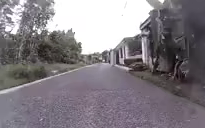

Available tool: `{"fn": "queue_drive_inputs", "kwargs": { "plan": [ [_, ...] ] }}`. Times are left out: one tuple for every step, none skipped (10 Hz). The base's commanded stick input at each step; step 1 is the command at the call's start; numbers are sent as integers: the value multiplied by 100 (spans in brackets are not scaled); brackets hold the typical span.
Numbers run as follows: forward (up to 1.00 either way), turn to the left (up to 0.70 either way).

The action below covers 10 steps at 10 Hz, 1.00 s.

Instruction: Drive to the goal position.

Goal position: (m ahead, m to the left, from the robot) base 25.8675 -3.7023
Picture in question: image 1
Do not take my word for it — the white house with porch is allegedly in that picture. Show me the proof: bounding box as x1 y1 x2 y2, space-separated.
109 34 144 66

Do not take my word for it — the grey asphalt road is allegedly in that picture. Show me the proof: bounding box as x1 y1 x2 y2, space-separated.
0 62 205 128

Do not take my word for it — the dirt roadside strip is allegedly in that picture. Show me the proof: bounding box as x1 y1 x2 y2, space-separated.
129 69 205 111

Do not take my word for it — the wood of green trees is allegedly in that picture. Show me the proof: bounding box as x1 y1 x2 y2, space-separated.
0 0 84 68

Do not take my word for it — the pale concrete kerb strip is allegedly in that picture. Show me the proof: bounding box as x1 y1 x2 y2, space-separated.
0 63 98 100

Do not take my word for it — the grass verge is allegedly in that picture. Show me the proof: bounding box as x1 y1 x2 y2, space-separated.
0 61 88 94

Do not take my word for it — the dark overgrown wall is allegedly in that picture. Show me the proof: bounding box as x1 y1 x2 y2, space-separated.
139 0 205 84

